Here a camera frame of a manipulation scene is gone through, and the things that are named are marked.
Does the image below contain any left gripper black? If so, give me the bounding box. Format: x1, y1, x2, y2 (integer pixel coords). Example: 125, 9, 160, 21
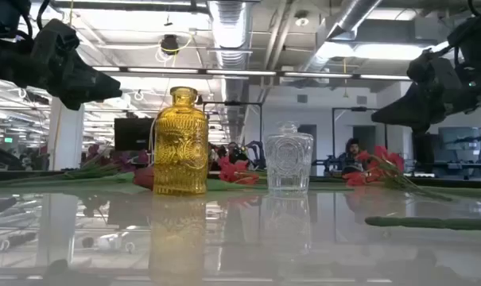
0, 37, 123, 111

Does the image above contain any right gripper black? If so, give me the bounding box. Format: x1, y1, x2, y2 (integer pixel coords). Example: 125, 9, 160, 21
370, 67, 481, 135

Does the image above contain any red artificial flower bunch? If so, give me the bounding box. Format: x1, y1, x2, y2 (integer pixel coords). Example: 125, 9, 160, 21
217, 155, 261, 186
342, 145, 454, 203

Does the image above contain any purple artificial flower bunch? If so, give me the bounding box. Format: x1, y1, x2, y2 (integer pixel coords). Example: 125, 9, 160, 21
63, 143, 150, 180

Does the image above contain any yellow embossed glass vase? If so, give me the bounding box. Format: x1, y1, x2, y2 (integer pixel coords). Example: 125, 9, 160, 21
153, 86, 210, 196

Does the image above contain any clear embossed glass vase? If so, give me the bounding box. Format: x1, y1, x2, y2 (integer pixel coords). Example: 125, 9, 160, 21
263, 121, 315, 195

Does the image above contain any white column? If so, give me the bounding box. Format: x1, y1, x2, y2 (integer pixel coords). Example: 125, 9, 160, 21
47, 97, 85, 172

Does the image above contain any grey monitor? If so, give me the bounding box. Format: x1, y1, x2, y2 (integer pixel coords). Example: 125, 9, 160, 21
437, 126, 481, 162

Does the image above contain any black monitor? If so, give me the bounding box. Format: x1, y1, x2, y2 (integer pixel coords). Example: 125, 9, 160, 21
114, 118, 154, 152

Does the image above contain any black workstation desk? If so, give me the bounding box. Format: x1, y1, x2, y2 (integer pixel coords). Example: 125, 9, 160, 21
413, 126, 481, 180

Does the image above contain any person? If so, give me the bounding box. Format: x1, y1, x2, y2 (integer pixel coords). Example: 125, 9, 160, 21
340, 137, 370, 176

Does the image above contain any long light strip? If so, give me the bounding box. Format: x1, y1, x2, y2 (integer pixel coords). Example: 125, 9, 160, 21
91, 65, 411, 81

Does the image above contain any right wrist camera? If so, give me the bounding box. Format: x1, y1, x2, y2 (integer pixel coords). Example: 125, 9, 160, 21
406, 48, 462, 95

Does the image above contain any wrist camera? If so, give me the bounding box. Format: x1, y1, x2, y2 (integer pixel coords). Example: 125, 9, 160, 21
31, 18, 80, 64
406, 48, 462, 95

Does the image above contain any black station frame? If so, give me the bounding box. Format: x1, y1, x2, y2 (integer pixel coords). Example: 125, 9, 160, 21
332, 106, 388, 176
202, 101, 264, 172

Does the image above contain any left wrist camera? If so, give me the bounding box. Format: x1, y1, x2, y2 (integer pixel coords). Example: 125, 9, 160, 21
31, 18, 80, 64

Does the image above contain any black ceiling camera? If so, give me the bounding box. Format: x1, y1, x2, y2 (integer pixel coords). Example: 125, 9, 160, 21
160, 34, 180, 56

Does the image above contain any black table frame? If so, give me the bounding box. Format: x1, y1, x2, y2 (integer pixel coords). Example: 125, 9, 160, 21
0, 169, 481, 190

